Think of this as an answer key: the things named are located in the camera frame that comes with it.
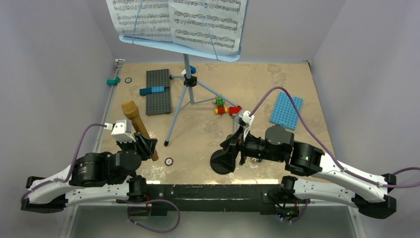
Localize right sheet music page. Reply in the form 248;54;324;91
168;0;248;56

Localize white lego car blue wheels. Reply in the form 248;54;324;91
251;158;262;163

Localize blue white lego brick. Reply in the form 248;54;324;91
181;66;197;75

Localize black base bar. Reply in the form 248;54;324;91
124;183;299;218

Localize dark grey lego baseplate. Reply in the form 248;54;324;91
146;69;172;116

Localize red white round sticker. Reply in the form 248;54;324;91
164;157;174;166

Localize teal plastic clip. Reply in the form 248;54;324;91
106;76;121;86

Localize red grey lego column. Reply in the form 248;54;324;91
228;106;242;133

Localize black microphone stand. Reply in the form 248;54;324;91
210;150;235;175

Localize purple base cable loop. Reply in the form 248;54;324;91
127;198;182;234

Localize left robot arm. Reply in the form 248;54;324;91
20;132;158;214

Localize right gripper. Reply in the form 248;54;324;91
211;124;284;172

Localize green red lego vehicle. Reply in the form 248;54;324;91
212;97;228;115

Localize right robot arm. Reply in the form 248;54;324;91
210;125;397;219

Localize gold microphone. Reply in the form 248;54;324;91
121;100;160;162

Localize blue lego bricks strip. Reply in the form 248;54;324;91
139;86;165;96

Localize light blue lego baseplate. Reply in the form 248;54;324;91
269;92;299;130

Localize light blue music stand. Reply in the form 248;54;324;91
118;34;243;147

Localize left aluminium rail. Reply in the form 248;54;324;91
58;59;126;238

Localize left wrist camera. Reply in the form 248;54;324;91
105;119;135;143

